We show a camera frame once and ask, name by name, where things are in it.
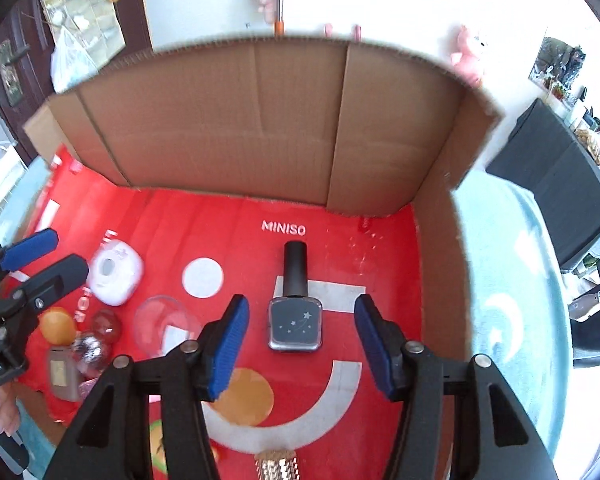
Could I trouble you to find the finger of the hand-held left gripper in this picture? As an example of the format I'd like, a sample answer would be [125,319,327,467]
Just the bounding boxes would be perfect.
[10,254,90,312]
[0,227,61,288]

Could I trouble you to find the gold studded cylinder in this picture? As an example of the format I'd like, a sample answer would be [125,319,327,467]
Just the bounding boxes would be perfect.
[254,452,299,480]

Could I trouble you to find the person's left hand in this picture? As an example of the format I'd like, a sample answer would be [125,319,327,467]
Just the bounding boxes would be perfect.
[0,379,22,437]

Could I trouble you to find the white plastic bag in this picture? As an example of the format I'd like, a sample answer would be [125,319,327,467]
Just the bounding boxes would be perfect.
[50,27,89,94]

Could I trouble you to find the wall poster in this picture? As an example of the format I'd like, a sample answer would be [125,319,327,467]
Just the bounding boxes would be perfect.
[527,36,587,96]

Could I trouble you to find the black nail polish bottle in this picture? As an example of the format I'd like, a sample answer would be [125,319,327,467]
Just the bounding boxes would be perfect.
[267,241,325,353]

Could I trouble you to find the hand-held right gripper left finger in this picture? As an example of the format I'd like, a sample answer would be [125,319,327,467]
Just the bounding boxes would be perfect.
[42,294,251,480]

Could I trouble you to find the pink round compact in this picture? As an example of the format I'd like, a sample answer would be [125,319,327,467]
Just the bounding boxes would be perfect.
[86,241,145,307]

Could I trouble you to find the green yellow toy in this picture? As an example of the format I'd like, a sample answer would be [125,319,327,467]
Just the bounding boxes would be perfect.
[149,420,172,480]

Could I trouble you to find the red clear ball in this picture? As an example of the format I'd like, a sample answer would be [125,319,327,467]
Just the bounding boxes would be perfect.
[90,309,125,345]

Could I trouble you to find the cardboard box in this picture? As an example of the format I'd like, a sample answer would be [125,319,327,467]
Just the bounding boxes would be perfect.
[22,35,503,480]

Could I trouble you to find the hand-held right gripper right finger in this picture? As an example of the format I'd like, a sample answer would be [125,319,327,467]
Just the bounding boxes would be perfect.
[354,294,561,480]

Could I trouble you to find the amber round disc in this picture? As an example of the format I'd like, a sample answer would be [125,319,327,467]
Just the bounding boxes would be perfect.
[227,367,275,427]

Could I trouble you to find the red printed paper liner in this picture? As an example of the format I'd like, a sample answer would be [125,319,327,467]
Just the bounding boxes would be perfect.
[10,145,427,480]

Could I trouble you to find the dark cloth covered table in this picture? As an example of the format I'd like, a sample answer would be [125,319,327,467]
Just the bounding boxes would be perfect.
[486,97,600,274]

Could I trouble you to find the metal door handle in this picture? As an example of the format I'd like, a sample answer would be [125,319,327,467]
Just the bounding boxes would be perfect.
[0,40,31,107]

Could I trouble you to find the clutter of small table items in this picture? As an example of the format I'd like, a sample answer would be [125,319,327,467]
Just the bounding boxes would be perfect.
[545,85,600,187]

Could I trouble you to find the orange round ball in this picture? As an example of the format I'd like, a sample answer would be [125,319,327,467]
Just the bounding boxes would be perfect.
[39,307,78,346]

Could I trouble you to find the clear hanging pocket organizer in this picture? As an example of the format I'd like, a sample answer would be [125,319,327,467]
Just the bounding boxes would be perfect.
[37,0,127,62]

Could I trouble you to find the dark brown door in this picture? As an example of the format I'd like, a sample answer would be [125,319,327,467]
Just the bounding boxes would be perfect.
[0,0,154,167]

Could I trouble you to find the silver glitter ball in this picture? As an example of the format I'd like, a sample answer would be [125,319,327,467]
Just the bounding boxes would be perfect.
[72,332,107,376]

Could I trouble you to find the clear glass cup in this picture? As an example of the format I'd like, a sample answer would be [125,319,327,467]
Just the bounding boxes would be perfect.
[132,296,201,359]

